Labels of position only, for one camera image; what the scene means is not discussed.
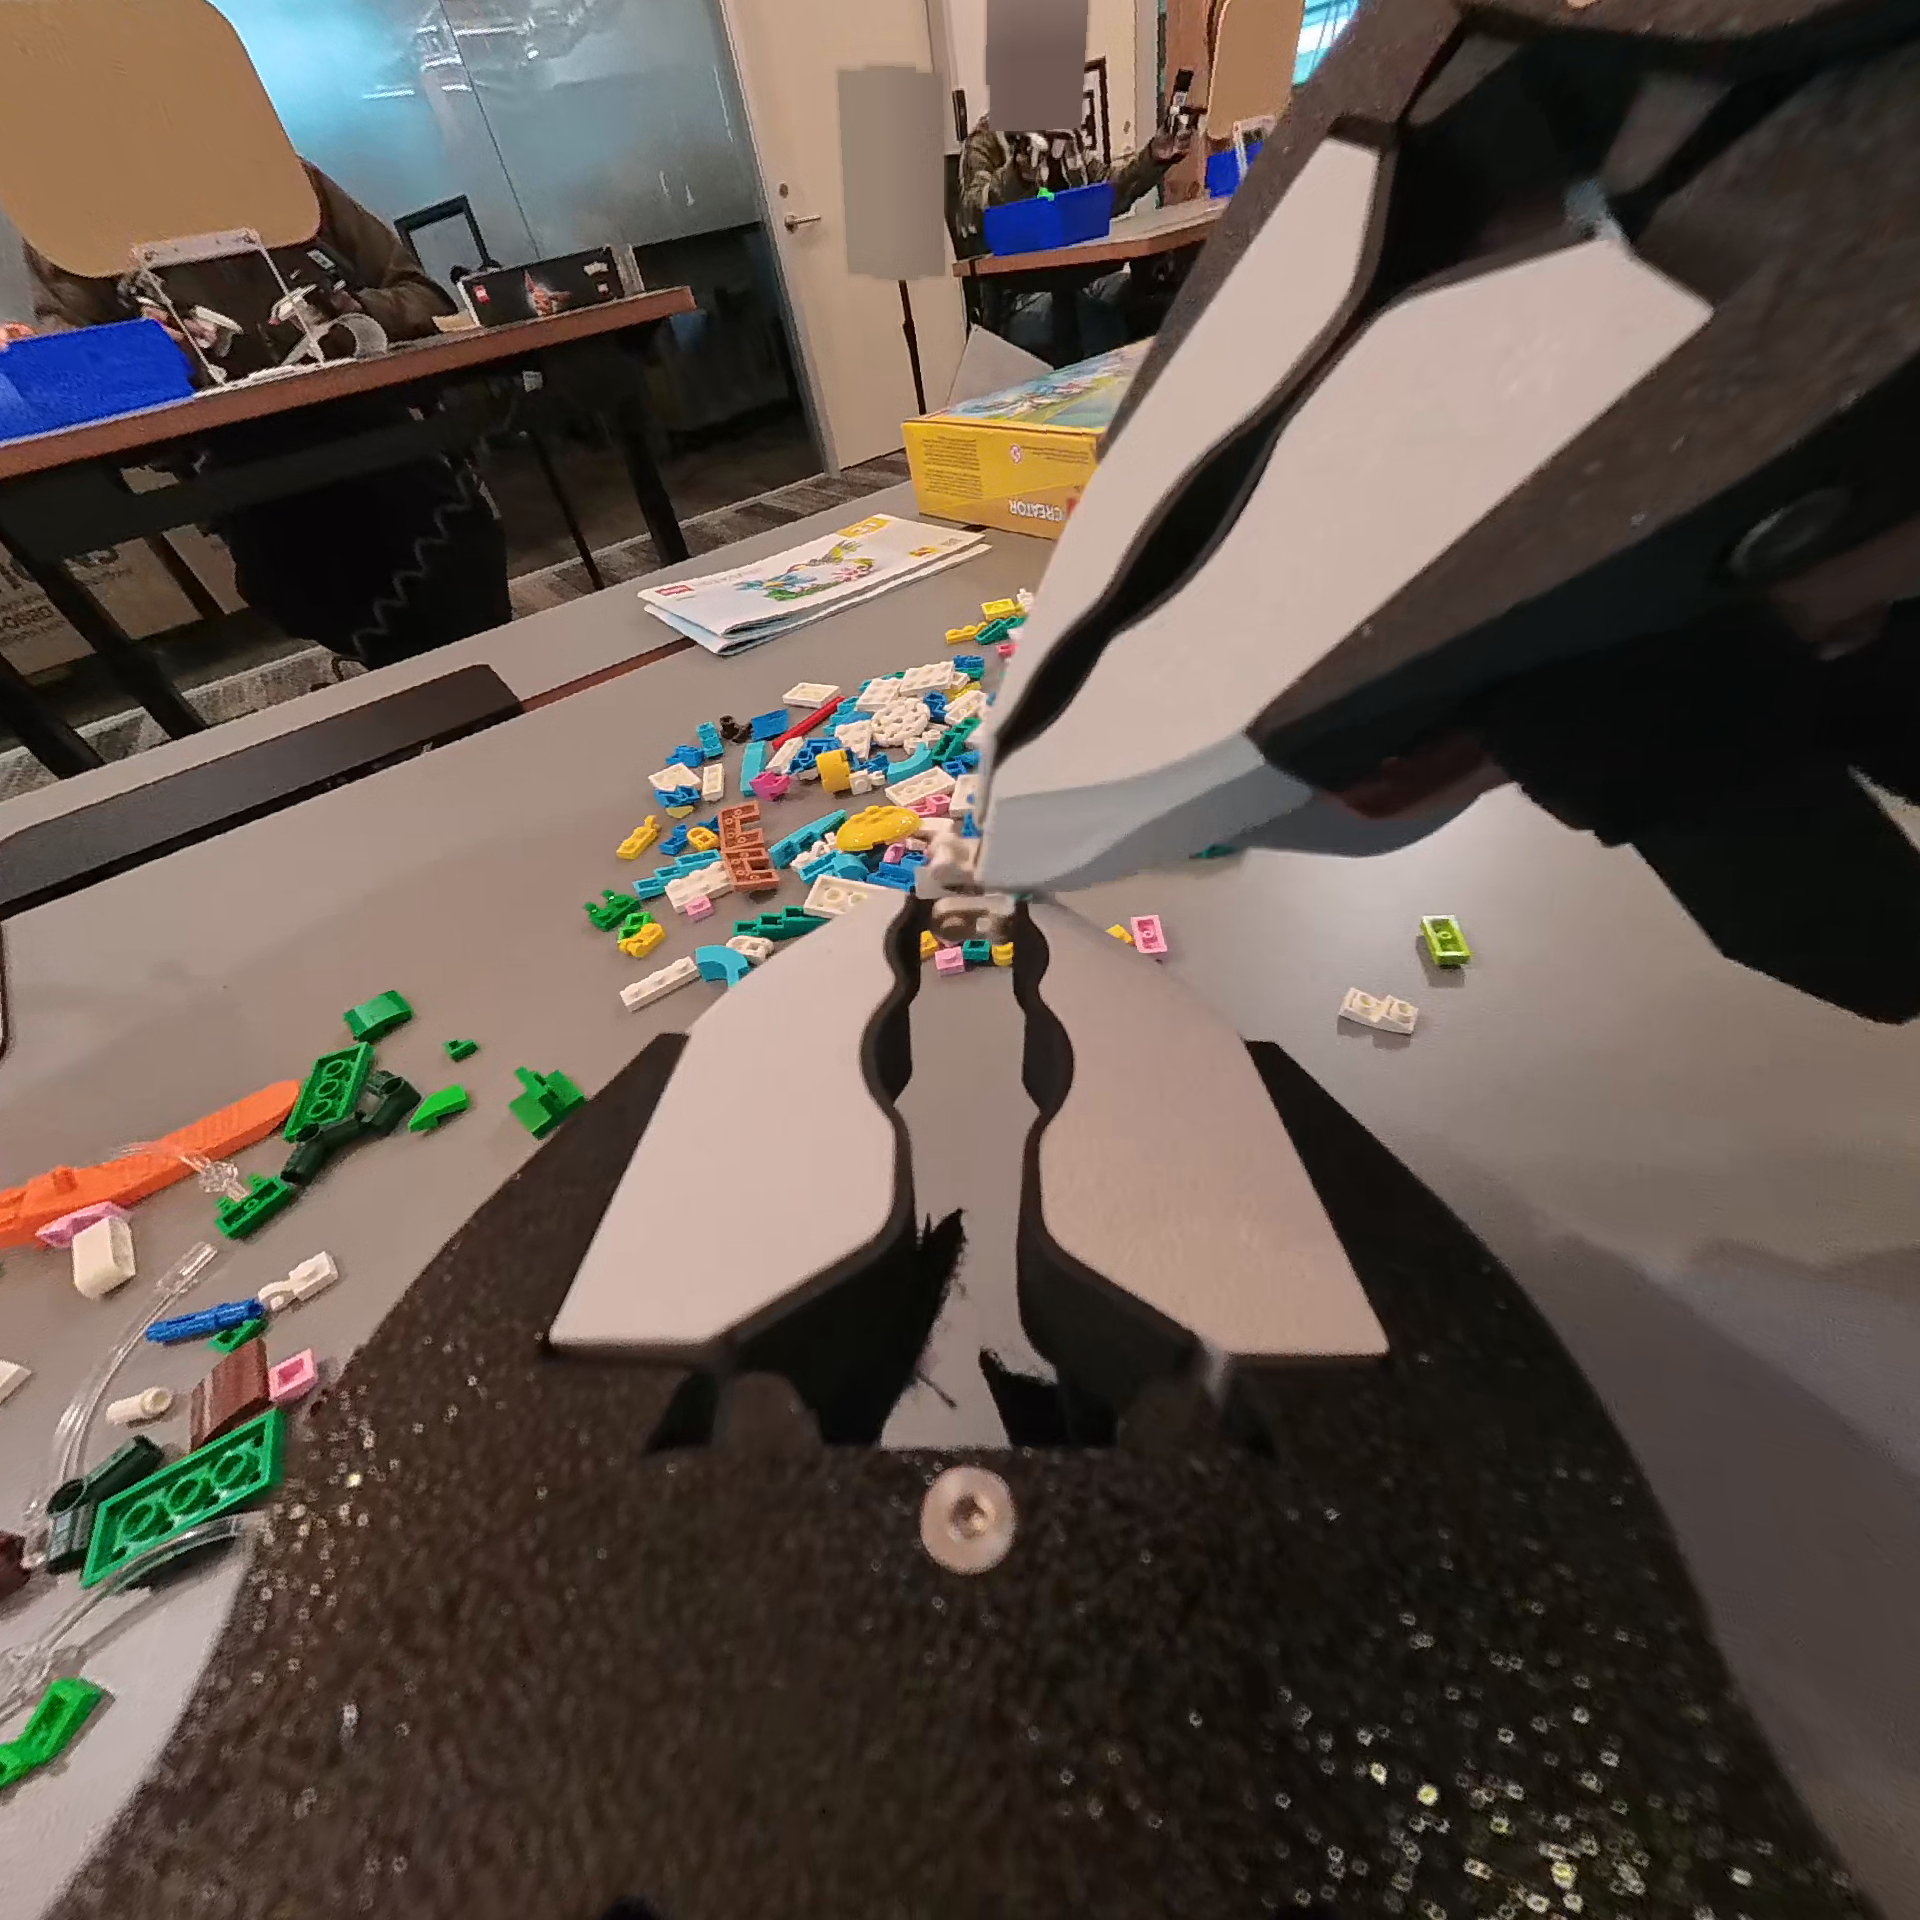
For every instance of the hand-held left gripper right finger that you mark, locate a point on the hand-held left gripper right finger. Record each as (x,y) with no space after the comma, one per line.
(1186,1171)

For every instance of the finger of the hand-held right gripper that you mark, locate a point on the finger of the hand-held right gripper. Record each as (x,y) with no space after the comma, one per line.
(1349,570)
(1201,375)

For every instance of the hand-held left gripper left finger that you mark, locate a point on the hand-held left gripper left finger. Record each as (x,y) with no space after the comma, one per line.
(751,1171)

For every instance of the grey white lego assembly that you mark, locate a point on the grey white lego assembly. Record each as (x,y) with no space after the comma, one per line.
(967,911)

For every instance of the white lego clip piece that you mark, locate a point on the white lego clip piece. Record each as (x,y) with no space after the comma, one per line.
(955,857)

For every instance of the person's right forearm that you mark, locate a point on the person's right forearm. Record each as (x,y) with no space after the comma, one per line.
(1770,868)

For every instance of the yellow lego box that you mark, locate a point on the yellow lego box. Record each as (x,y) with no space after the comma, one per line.
(991,465)

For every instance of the small white lego piece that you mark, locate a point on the small white lego piece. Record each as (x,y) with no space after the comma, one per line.
(1359,1006)

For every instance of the lime green lego plate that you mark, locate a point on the lime green lego plate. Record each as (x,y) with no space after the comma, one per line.
(1444,940)

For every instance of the group of green lego pieces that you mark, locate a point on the group of green lego pieces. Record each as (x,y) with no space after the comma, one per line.
(339,1089)

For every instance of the lego instruction booklet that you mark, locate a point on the lego instruction booklet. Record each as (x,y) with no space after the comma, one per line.
(810,585)

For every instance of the pile of colourful lego pieces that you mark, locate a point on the pile of colourful lego pieces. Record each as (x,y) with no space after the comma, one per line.
(892,720)

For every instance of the white lego hinge piece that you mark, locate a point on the white lego hinge piece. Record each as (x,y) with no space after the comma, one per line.
(301,1281)

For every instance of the blue lego bar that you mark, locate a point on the blue lego bar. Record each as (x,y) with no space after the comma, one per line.
(202,1321)

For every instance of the long orange lego piece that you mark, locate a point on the long orange lego piece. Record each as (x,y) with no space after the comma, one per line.
(150,1171)

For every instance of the white lego brick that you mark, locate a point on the white lego brick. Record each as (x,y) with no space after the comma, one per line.
(102,1260)

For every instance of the small white lego peg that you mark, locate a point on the small white lego peg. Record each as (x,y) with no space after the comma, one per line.
(140,1407)

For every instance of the black lego box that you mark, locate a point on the black lego box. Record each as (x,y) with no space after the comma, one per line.
(540,283)

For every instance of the light pink lego plate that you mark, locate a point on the light pink lego plate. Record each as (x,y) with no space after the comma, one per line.
(61,1228)

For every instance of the dark brown lego piece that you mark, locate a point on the dark brown lego piece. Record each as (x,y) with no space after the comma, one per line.
(13,1563)

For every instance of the wooden work table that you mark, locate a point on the wooden work table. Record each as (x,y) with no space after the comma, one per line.
(1141,234)

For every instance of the small blue plastic bin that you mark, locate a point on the small blue plastic bin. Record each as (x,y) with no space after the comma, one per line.
(1223,168)

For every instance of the grey tilted board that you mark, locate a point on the grey tilted board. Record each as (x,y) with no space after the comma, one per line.
(991,369)

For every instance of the tan board on clear stand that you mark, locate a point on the tan board on clear stand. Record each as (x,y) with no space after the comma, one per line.
(1261,60)

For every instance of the white door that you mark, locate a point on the white door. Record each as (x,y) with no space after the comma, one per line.
(780,346)

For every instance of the clear plastic tube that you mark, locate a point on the clear plastic tube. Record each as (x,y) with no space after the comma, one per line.
(92,1380)

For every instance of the brown work table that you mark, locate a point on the brown work table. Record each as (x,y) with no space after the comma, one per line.
(375,369)

